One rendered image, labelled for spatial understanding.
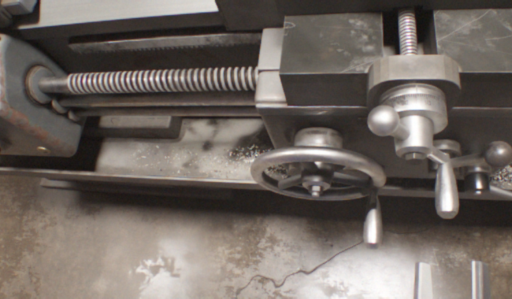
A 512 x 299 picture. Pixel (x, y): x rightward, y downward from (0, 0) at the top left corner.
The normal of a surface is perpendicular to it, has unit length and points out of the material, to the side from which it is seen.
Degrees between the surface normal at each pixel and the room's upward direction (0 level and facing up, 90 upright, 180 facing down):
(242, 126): 0
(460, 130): 90
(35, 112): 90
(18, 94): 90
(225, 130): 0
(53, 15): 36
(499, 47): 0
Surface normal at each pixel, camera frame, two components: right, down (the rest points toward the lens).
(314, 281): -0.21, -0.39
